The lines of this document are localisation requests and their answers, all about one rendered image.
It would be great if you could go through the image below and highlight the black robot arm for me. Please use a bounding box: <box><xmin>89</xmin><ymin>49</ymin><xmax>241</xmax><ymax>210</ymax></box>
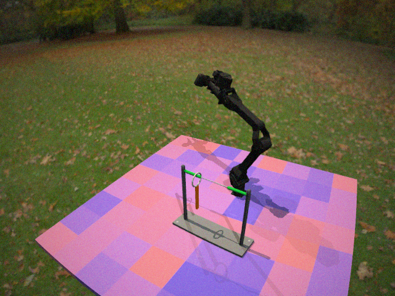
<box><xmin>211</xmin><ymin>70</ymin><xmax>272</xmax><ymax>192</ymax></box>

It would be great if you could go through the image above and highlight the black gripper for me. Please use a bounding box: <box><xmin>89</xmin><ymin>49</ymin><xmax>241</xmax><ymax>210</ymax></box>
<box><xmin>194</xmin><ymin>74</ymin><xmax>217</xmax><ymax>94</ymax></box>

